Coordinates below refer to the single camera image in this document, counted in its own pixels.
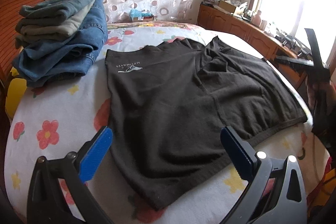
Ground pink bottle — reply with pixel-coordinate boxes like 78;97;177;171
251;10;262;28

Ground folded dark blue jeans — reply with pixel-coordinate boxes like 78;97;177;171
13;0;108;88

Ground white floral strawberry bedsheet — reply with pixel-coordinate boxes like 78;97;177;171
3;25;332;224

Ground black shorts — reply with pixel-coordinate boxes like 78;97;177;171
105;37;307;210

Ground cardboard box on cabinet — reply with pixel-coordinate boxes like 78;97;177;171
218;0;245;14

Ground long wooden cabinet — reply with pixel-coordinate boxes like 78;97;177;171
197;4;306;89

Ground folded light blue jeans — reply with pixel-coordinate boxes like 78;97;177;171
15;0;96;47

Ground box with blue cloth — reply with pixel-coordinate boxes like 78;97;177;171
129;9;154;22

